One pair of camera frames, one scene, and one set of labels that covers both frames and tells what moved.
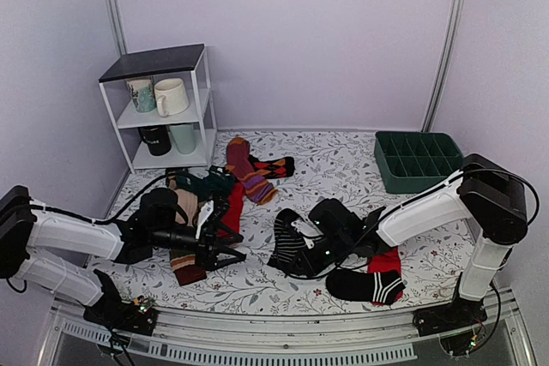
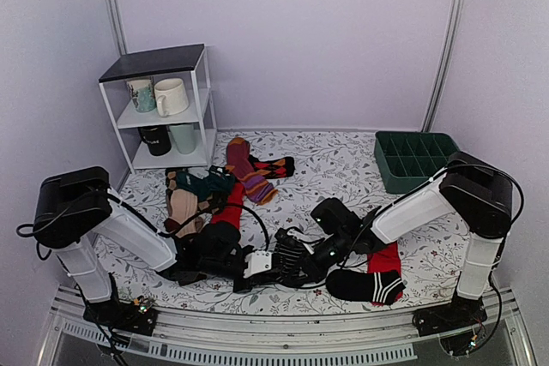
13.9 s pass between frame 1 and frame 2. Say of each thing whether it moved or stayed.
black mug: stayed
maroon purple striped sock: stayed
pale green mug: stayed
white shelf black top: stayed
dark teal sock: stayed
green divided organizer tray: stayed
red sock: stayed
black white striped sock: moved
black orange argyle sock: stayed
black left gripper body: moved
